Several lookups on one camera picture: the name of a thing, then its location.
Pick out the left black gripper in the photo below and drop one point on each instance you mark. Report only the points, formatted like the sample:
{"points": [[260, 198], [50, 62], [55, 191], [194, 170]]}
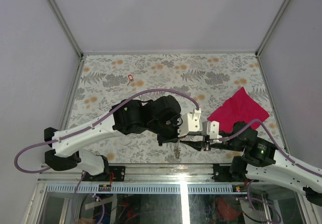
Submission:
{"points": [[174, 138]]}

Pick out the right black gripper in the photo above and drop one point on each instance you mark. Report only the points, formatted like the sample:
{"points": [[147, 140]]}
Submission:
{"points": [[197, 145]]}

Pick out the silver keyring bunch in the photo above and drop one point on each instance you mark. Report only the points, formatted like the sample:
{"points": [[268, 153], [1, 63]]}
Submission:
{"points": [[177, 151]]}

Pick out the red tag key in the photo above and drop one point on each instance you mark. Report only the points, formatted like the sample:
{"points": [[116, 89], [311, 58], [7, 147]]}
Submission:
{"points": [[131, 79]]}

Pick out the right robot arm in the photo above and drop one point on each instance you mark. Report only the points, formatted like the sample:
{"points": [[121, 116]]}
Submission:
{"points": [[260, 160]]}

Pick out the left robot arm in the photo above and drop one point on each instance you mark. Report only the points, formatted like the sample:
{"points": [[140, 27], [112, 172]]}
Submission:
{"points": [[68, 151]]}

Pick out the pink cloth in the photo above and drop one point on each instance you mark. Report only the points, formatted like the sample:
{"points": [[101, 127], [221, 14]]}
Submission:
{"points": [[239, 107]]}

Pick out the floral table mat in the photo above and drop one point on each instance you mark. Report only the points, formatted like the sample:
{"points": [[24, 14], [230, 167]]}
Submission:
{"points": [[204, 79]]}

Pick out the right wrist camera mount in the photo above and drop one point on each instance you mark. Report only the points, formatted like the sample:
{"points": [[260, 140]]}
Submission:
{"points": [[211, 130]]}

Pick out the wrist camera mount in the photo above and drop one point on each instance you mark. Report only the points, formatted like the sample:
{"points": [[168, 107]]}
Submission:
{"points": [[211, 130], [191, 124]]}

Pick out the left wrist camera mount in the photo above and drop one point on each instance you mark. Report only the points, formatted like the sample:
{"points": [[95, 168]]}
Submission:
{"points": [[191, 124]]}

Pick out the aluminium front rail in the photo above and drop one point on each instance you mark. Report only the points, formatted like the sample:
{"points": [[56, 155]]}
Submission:
{"points": [[171, 174]]}

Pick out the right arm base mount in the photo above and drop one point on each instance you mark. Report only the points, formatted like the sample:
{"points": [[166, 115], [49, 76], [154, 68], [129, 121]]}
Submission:
{"points": [[223, 173]]}

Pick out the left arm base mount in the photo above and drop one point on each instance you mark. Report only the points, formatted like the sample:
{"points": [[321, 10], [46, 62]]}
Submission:
{"points": [[116, 174]]}

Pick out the slotted cable duct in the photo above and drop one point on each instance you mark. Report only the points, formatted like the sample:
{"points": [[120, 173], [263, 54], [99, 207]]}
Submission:
{"points": [[155, 188]]}

